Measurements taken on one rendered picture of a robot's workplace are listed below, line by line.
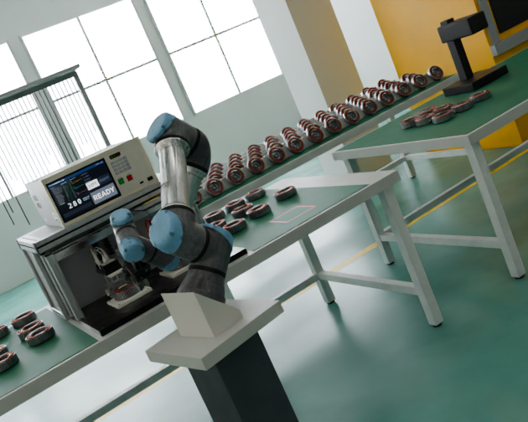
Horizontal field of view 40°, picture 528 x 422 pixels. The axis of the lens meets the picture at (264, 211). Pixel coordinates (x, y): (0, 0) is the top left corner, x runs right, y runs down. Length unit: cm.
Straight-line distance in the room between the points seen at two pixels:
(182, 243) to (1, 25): 756
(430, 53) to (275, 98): 472
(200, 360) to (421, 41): 454
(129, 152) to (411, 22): 365
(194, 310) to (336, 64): 482
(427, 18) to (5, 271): 579
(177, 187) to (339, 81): 460
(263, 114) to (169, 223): 837
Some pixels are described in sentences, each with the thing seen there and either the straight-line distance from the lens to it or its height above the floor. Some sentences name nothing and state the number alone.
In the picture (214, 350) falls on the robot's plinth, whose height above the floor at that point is 74.
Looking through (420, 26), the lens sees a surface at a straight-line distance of 612.
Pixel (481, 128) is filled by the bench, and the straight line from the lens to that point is 337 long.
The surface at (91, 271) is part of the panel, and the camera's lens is 309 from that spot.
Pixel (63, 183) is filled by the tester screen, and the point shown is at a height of 127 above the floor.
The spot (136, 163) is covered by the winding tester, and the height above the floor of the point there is 122.
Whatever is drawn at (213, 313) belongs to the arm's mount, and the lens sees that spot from 211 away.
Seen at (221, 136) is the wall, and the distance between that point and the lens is 1008.
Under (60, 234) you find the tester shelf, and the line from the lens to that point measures 290.
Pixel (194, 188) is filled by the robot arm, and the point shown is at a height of 111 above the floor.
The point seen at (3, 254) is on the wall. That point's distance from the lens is 924.
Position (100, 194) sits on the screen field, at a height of 117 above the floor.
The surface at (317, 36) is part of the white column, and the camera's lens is 665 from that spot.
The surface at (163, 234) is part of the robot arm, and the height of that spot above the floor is 107.
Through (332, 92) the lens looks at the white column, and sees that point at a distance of 664.
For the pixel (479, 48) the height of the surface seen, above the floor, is 80.
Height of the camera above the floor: 145
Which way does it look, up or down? 12 degrees down
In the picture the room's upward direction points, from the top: 23 degrees counter-clockwise
